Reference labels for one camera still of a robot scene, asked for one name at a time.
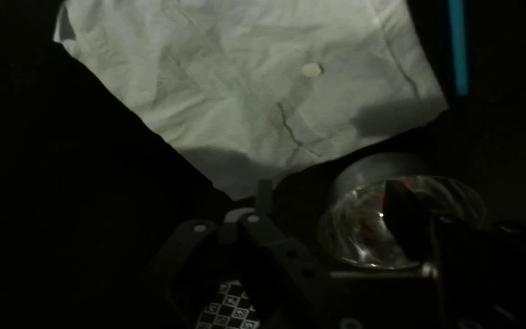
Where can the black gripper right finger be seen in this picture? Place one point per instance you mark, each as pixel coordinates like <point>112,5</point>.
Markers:
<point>410,225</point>

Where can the blue straw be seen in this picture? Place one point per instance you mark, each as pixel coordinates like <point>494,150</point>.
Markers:
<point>457,47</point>

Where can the white paper towel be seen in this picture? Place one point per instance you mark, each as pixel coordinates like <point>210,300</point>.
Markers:
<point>232,78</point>

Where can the small glass bowl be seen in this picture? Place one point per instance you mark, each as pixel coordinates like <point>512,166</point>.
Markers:
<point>360,225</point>

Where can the single white seed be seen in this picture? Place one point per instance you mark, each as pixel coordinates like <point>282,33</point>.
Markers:
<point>313,69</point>

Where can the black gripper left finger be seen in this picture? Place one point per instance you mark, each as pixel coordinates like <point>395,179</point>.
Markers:
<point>274,248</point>

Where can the checkerboard calibration board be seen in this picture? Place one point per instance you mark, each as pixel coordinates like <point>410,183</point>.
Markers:
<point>229,307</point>

